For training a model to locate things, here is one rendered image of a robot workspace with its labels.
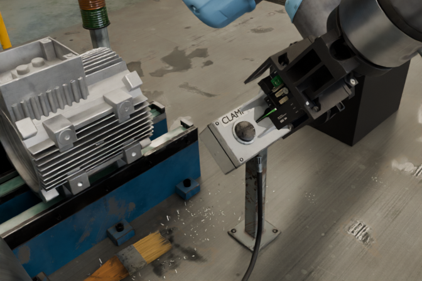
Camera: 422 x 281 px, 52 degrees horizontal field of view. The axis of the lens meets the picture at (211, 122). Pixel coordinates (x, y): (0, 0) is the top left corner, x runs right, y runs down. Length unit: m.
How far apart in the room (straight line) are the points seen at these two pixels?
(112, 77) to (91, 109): 0.07
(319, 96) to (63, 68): 0.38
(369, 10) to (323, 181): 0.61
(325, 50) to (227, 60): 1.01
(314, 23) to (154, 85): 0.49
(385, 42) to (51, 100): 0.47
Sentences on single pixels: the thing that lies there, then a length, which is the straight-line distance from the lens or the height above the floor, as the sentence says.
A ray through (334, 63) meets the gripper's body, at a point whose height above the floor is 1.26.
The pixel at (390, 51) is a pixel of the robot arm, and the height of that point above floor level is 1.27.
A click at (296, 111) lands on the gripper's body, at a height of 1.19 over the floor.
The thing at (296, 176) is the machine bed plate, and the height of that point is 0.80.
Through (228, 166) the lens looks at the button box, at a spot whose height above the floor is 1.03.
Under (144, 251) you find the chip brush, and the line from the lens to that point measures 0.80.
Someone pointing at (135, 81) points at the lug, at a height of 1.08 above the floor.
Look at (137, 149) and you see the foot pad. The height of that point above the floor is 0.97.
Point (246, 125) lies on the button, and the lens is 0.59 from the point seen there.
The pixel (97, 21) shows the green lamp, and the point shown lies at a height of 1.05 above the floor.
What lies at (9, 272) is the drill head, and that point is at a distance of 0.44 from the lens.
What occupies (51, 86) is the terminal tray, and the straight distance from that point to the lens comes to 0.66.
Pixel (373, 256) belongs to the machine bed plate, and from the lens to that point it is 0.82.
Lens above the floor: 1.42
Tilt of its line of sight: 35 degrees down
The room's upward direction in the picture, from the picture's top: 3 degrees counter-clockwise
